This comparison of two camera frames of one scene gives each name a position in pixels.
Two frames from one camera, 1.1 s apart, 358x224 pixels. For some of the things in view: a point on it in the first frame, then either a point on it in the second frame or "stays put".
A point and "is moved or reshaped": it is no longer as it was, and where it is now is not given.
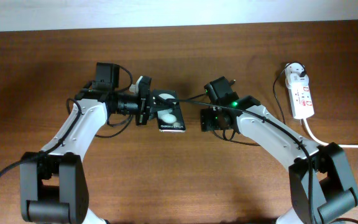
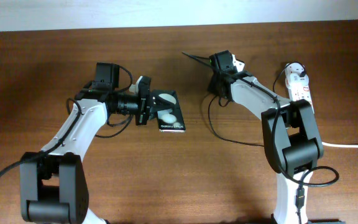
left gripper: [143, 103] stays put
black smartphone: [170, 120] stays put
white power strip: [301, 101] stays put
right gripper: [207, 121] -> [211, 86]
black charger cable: [304, 74] is moved or reshaped
